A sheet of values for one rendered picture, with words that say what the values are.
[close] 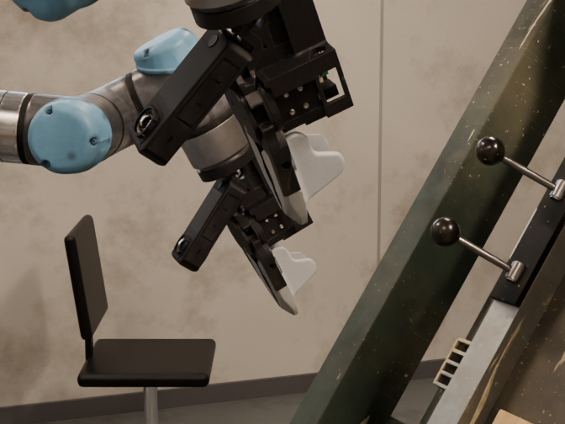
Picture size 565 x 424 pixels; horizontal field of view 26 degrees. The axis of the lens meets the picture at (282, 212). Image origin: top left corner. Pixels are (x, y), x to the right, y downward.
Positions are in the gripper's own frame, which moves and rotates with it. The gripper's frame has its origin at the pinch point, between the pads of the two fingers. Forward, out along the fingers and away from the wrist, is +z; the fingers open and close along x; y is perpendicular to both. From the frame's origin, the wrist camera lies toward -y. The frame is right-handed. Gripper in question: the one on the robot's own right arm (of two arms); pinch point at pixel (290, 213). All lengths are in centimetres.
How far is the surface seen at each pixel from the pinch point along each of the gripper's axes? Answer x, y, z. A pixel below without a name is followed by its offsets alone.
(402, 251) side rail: 53, 22, 49
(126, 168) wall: 355, 4, 178
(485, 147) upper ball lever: 39, 33, 30
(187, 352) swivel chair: 260, -8, 203
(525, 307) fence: 28, 28, 46
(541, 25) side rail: 63, 55, 31
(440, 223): 36, 23, 35
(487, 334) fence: 29, 23, 48
